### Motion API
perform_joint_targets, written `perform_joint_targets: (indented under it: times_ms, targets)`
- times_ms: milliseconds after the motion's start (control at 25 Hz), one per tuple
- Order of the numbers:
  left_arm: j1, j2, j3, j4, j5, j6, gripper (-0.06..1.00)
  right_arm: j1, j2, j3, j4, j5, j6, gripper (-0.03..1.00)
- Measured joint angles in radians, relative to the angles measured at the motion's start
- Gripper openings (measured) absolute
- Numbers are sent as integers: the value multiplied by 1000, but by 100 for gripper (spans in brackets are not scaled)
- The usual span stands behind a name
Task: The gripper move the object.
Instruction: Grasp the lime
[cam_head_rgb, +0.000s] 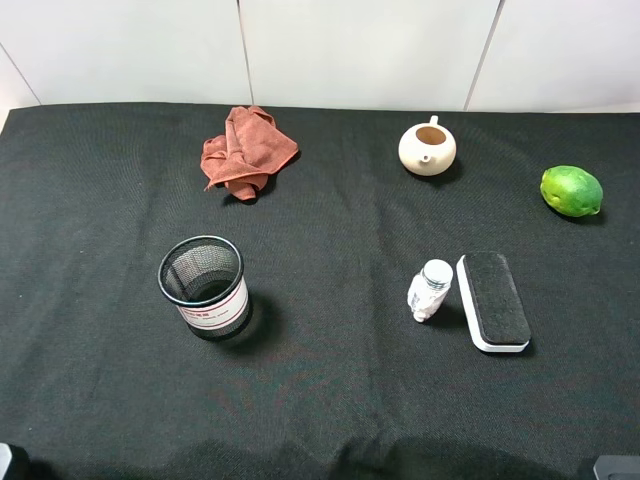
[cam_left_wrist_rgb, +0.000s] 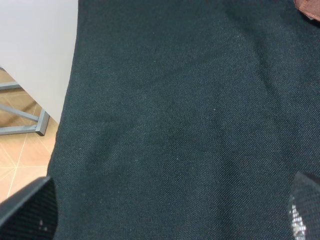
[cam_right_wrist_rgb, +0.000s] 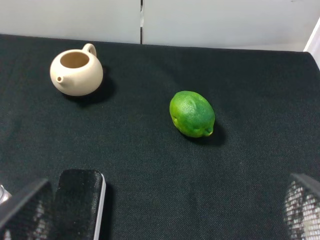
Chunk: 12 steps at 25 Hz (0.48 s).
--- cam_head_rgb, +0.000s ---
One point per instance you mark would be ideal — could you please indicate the grey device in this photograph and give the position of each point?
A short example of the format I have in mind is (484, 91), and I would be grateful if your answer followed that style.
(617, 467)
(6, 462)

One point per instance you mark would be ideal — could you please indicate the cream ceramic teapot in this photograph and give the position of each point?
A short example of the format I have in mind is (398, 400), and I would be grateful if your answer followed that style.
(427, 149)

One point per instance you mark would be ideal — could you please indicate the grey device bottom right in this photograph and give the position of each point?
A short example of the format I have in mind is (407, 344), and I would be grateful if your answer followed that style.
(617, 467)

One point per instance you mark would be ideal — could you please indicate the black and white eraser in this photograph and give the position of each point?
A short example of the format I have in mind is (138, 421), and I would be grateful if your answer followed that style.
(492, 305)

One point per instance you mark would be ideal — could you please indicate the green lime fruit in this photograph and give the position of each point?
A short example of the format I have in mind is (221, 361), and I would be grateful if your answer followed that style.
(571, 191)

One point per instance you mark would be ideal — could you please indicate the grey device bottom left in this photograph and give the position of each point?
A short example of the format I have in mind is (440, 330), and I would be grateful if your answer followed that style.
(6, 462)

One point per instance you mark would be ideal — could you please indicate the small white pill bottle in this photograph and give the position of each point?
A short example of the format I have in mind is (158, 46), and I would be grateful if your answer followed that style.
(429, 288)

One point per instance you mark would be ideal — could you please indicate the black fabric table cover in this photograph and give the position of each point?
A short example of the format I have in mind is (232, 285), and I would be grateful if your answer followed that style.
(332, 378)

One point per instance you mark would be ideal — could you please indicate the black mesh pen holder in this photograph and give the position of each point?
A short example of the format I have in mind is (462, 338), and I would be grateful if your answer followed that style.
(203, 277)

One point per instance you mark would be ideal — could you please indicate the crumpled rust-red cloth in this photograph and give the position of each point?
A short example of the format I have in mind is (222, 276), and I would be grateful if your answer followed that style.
(250, 151)

